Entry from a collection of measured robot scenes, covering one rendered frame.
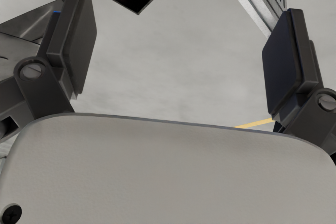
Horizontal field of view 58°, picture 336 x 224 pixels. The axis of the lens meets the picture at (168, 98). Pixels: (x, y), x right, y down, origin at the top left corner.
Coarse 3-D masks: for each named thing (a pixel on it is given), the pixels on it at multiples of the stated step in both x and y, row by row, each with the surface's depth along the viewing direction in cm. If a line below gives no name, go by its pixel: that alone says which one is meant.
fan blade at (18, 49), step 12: (0, 36) 32; (12, 36) 33; (0, 48) 34; (12, 48) 35; (24, 48) 36; (36, 48) 37; (0, 60) 36; (12, 60) 37; (0, 72) 39; (12, 72) 40
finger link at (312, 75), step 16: (288, 16) 13; (272, 32) 14; (288, 32) 12; (304, 32) 12; (272, 48) 14; (288, 48) 12; (304, 48) 12; (272, 64) 14; (288, 64) 12; (304, 64) 11; (272, 80) 14; (288, 80) 12; (304, 80) 11; (320, 80) 12; (272, 96) 13; (288, 96) 12; (304, 96) 12; (272, 112) 13; (288, 112) 12
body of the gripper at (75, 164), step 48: (48, 144) 8; (96, 144) 9; (144, 144) 9; (192, 144) 9; (240, 144) 9; (288, 144) 9; (0, 192) 8; (48, 192) 8; (96, 192) 8; (144, 192) 8; (192, 192) 8; (240, 192) 8; (288, 192) 8
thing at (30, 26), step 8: (56, 0) 58; (64, 0) 59; (40, 8) 57; (48, 8) 58; (56, 8) 59; (24, 16) 57; (32, 16) 57; (40, 16) 58; (48, 16) 60; (0, 24) 55; (8, 24) 56; (16, 24) 57; (24, 24) 58; (32, 24) 59; (40, 24) 60; (8, 32) 57; (16, 32) 58; (24, 32) 59; (32, 32) 60; (40, 32) 61; (32, 40) 61; (40, 40) 62
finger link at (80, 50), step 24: (72, 0) 12; (48, 24) 12; (72, 24) 12; (48, 48) 11; (72, 48) 11; (72, 72) 12; (0, 96) 11; (72, 96) 13; (0, 120) 10; (24, 120) 11
